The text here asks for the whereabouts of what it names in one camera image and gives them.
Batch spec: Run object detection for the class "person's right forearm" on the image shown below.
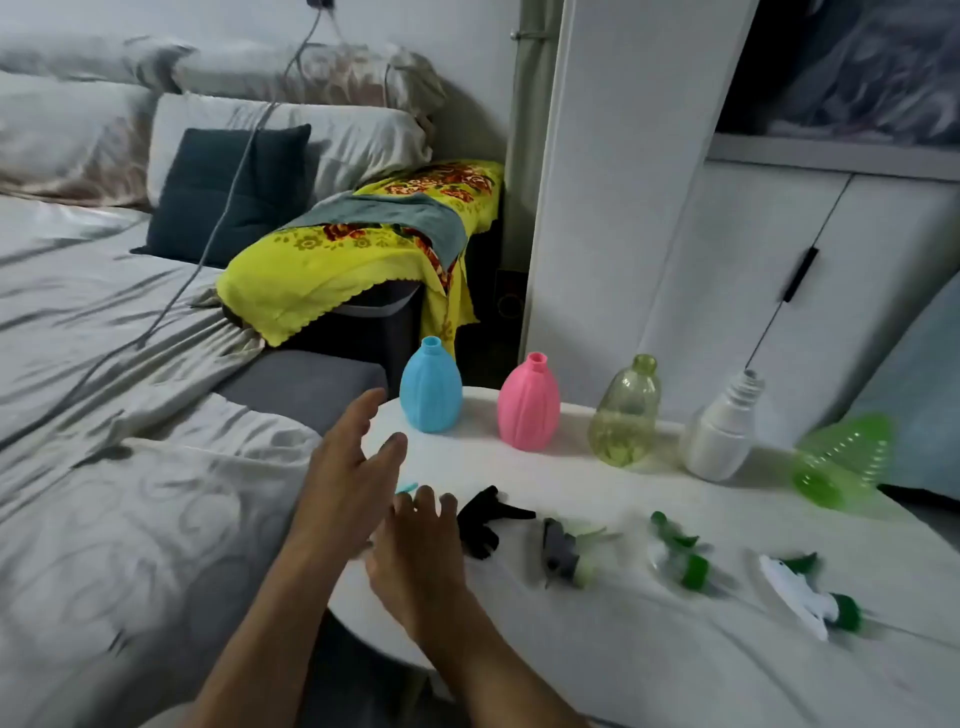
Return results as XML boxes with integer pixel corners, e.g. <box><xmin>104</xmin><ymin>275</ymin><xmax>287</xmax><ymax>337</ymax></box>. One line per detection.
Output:
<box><xmin>404</xmin><ymin>596</ymin><xmax>594</xmax><ymax>728</ymax></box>

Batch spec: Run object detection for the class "person's left hand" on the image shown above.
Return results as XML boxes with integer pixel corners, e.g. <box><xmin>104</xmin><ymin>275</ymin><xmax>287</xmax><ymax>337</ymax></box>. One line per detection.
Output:
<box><xmin>288</xmin><ymin>387</ymin><xmax>410</xmax><ymax>560</ymax></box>

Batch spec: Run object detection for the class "grey mattress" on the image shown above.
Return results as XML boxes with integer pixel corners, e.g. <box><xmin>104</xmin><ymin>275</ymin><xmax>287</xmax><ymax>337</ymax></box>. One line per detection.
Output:
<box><xmin>213</xmin><ymin>348</ymin><xmax>388</xmax><ymax>436</ymax></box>

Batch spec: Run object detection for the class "beige patterned pillow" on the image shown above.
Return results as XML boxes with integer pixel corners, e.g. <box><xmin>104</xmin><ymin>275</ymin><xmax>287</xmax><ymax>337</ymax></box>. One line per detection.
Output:
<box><xmin>0</xmin><ymin>71</ymin><xmax>155</xmax><ymax>208</ymax></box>

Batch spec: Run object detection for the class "grey-blue towel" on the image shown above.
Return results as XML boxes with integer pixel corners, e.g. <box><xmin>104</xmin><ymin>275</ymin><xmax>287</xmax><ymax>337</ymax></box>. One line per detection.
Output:
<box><xmin>281</xmin><ymin>191</ymin><xmax>470</xmax><ymax>271</ymax></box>

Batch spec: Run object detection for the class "faded floral pillow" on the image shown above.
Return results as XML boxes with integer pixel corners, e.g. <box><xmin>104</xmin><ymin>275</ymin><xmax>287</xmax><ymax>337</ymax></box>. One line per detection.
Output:
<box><xmin>170</xmin><ymin>41</ymin><xmax>448</xmax><ymax>125</ymax></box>

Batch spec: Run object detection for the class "person's right hand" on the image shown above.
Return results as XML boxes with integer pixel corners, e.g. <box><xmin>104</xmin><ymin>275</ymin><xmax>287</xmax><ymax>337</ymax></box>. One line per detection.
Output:
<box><xmin>363</xmin><ymin>485</ymin><xmax>481</xmax><ymax>646</ymax></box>

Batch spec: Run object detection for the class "black bedside cabinet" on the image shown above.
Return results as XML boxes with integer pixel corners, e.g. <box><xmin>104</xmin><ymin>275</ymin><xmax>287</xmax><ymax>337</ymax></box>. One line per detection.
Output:
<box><xmin>284</xmin><ymin>281</ymin><xmax>425</xmax><ymax>391</ymax></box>

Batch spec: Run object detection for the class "white plastic bottle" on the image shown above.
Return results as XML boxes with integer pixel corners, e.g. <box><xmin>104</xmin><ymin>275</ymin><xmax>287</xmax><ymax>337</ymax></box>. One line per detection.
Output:
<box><xmin>678</xmin><ymin>368</ymin><xmax>766</xmax><ymax>483</ymax></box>

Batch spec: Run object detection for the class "light blue cloth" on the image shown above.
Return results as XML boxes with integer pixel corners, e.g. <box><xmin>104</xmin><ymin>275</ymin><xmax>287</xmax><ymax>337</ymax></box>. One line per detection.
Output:
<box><xmin>843</xmin><ymin>269</ymin><xmax>960</xmax><ymax>500</ymax></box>

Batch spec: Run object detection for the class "white green sprayer head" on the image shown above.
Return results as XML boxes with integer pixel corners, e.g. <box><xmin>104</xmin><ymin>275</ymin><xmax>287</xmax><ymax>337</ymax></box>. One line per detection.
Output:
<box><xmin>757</xmin><ymin>552</ymin><xmax>865</xmax><ymax>643</ymax></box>

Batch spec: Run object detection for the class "clear green sprayer head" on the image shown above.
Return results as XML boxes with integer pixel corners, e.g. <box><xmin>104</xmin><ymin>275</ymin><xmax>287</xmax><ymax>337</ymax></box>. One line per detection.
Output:
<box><xmin>646</xmin><ymin>511</ymin><xmax>714</xmax><ymax>594</ymax></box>

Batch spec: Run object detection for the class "person's left forearm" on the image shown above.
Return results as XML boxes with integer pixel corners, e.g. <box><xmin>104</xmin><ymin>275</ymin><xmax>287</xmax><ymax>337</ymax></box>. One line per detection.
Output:
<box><xmin>183</xmin><ymin>536</ymin><xmax>354</xmax><ymax>728</ymax></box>

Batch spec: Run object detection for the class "white pillow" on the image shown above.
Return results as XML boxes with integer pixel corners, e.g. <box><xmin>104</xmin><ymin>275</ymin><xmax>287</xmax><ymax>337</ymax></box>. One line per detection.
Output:
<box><xmin>146</xmin><ymin>92</ymin><xmax>434</xmax><ymax>211</ymax></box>

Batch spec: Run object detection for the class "dark blue cushion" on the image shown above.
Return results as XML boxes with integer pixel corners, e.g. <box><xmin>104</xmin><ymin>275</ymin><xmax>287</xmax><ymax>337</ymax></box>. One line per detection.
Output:
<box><xmin>131</xmin><ymin>123</ymin><xmax>313</xmax><ymax>270</ymax></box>

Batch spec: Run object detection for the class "blue plastic bottle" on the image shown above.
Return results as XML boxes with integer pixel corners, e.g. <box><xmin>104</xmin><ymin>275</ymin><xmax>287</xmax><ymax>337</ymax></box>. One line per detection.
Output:
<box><xmin>398</xmin><ymin>335</ymin><xmax>464</xmax><ymax>435</ymax></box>

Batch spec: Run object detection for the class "grey pillow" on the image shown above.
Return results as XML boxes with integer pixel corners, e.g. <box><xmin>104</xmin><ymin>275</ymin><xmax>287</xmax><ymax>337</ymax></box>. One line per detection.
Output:
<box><xmin>0</xmin><ymin>33</ymin><xmax>196</xmax><ymax>91</ymax></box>

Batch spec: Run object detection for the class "grey patterned bedsheet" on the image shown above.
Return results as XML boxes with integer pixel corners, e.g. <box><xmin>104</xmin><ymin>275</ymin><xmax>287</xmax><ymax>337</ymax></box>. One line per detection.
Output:
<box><xmin>0</xmin><ymin>194</ymin><xmax>324</xmax><ymax>728</ymax></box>

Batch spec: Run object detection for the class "grey light-green sprayer head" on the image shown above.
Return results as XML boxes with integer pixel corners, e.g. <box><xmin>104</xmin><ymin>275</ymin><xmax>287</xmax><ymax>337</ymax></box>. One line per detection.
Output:
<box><xmin>541</xmin><ymin>517</ymin><xmax>624</xmax><ymax>590</ymax></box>

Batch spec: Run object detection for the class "black wardrobe handle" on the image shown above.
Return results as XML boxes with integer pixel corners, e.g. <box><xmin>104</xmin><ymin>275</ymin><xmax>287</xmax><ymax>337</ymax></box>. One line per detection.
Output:
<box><xmin>782</xmin><ymin>245</ymin><xmax>820</xmax><ymax>304</ymax></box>

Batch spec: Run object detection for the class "grey cable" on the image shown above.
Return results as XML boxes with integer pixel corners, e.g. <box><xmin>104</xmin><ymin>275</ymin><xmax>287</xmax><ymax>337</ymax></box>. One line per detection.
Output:
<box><xmin>134</xmin><ymin>7</ymin><xmax>335</xmax><ymax>350</ymax></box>

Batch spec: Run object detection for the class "black speaker box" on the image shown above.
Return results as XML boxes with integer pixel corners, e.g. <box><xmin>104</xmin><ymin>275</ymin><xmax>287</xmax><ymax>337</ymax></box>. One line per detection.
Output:
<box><xmin>494</xmin><ymin>268</ymin><xmax>530</xmax><ymax>324</ymax></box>

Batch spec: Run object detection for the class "plastic-wrapped patterned quilt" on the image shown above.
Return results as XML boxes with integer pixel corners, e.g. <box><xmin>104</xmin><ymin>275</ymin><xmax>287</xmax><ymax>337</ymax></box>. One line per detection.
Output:
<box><xmin>764</xmin><ymin>0</ymin><xmax>960</xmax><ymax>148</ymax></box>

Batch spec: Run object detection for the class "yellow-green clear bottle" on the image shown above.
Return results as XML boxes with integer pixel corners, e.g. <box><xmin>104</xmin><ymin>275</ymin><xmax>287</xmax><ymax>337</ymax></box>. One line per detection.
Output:
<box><xmin>587</xmin><ymin>353</ymin><xmax>663</xmax><ymax>469</ymax></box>

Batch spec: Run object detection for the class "yellow floral blanket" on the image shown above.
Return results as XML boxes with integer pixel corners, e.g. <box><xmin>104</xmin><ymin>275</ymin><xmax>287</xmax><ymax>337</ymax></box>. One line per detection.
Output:
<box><xmin>215</xmin><ymin>159</ymin><xmax>505</xmax><ymax>358</ymax></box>

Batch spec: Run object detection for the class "black sprayer head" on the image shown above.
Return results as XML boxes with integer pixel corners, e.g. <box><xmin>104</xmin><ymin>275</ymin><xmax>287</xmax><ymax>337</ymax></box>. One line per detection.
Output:
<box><xmin>455</xmin><ymin>485</ymin><xmax>538</xmax><ymax>562</ymax></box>

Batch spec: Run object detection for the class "pink plastic bottle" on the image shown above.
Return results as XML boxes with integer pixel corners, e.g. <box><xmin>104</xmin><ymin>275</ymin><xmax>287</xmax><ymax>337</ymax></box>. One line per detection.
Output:
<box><xmin>497</xmin><ymin>351</ymin><xmax>562</xmax><ymax>453</ymax></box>

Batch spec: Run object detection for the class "bright green clear bottle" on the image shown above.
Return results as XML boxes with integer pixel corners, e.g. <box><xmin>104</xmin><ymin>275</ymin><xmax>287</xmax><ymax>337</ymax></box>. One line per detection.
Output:
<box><xmin>792</xmin><ymin>412</ymin><xmax>895</xmax><ymax>511</ymax></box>

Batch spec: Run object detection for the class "white wardrobe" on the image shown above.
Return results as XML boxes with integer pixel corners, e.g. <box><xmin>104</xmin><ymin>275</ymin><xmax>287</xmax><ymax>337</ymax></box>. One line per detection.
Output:
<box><xmin>519</xmin><ymin>0</ymin><xmax>960</xmax><ymax>451</ymax></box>

